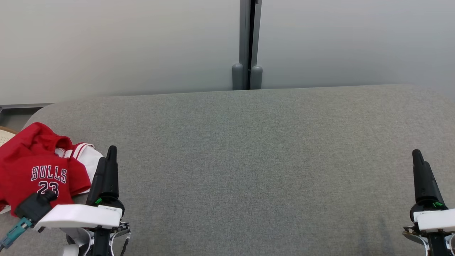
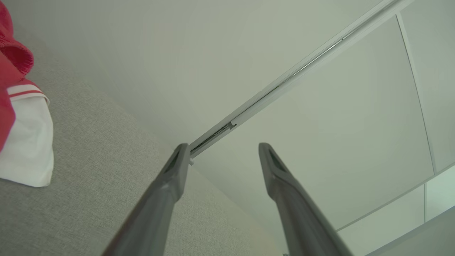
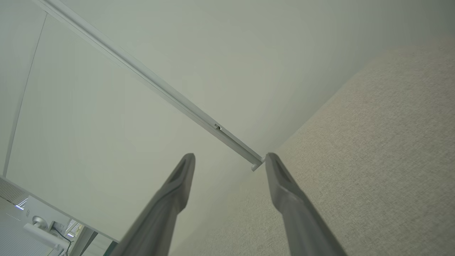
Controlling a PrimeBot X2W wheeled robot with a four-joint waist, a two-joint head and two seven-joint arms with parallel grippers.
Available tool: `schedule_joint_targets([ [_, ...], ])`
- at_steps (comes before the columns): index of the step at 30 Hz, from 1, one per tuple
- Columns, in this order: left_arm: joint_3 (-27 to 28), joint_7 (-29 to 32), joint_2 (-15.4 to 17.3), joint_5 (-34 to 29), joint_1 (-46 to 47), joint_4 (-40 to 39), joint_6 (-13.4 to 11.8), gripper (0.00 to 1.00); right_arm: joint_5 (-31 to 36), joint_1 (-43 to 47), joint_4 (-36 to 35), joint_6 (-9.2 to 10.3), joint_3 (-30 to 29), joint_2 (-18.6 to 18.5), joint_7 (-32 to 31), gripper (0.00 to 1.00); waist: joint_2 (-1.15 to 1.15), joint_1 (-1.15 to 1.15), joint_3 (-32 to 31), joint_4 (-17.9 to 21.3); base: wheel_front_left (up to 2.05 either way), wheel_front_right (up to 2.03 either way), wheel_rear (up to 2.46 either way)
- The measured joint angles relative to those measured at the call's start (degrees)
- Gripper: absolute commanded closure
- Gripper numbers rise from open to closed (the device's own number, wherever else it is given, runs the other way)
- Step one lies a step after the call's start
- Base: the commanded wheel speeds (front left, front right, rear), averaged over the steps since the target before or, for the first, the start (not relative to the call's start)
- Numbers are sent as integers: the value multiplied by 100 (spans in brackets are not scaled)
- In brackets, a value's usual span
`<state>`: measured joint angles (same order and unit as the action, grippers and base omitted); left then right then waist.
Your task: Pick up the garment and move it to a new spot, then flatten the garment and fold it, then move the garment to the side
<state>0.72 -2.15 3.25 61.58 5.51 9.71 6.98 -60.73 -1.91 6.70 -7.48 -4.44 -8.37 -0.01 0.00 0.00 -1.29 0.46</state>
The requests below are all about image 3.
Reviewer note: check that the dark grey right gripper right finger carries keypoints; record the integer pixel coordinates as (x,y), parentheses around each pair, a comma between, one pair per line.
(302,224)

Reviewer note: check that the white bar with grey dome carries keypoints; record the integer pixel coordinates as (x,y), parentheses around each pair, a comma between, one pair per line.
(44,233)

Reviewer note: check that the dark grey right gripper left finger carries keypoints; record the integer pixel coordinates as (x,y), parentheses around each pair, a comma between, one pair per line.
(160,217)

